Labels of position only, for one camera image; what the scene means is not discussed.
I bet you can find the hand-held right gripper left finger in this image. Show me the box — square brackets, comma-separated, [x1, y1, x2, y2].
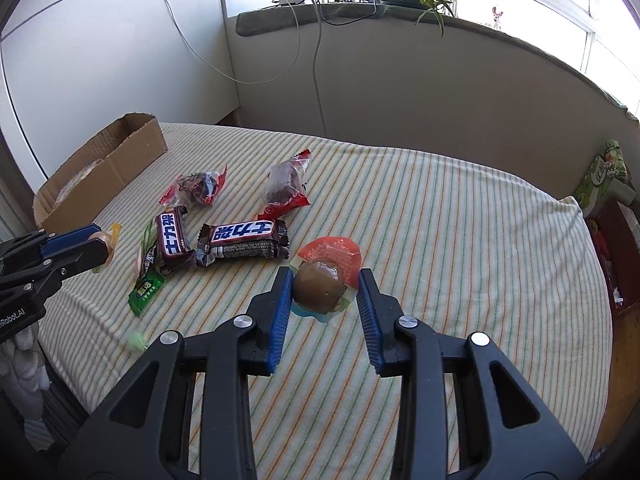
[60, 266, 295, 480]

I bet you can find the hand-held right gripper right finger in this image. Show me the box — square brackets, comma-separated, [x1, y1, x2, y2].
[356, 268, 587, 480]

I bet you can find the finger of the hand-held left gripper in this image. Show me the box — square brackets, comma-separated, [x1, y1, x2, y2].
[0, 224, 104, 272]
[29, 238, 114, 294]

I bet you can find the yellow candy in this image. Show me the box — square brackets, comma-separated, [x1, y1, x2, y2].
[91, 223, 123, 273]

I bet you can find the packaged braised egg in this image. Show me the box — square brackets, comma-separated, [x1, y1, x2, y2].
[290, 234, 362, 322]

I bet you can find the green snack packet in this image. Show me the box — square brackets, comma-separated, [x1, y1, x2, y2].
[127, 220, 166, 317]

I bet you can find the brown chocolate bar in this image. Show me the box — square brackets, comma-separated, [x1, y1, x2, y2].
[194, 218, 291, 268]
[154, 205, 196, 276]

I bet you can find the cardboard box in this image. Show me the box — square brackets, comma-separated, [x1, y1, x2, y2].
[32, 112, 168, 233]

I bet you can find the person's left hand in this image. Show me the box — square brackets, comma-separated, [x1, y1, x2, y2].
[0, 327, 49, 418]

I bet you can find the red packet of dark plums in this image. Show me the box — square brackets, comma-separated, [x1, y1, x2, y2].
[159, 162, 228, 207]

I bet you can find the red packet with brown cake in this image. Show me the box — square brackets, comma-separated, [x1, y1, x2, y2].
[257, 148, 312, 221]

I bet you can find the white wardrobe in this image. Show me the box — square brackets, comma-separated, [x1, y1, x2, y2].
[0, 0, 242, 192]

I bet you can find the dark red wooden shelf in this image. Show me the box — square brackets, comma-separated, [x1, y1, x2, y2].
[582, 195, 640, 317]

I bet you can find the green snack bag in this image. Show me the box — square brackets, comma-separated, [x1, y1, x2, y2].
[574, 139, 632, 217]

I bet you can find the grey windowsill cloth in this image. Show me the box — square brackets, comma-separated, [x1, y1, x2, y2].
[236, 0, 640, 121]

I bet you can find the thin white cable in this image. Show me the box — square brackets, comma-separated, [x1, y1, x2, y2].
[154, 0, 302, 85]

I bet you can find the thick grey cable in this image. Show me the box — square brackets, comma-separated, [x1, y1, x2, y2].
[312, 0, 328, 135]

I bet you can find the black cable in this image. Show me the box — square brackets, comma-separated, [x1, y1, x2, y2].
[320, 2, 383, 27]

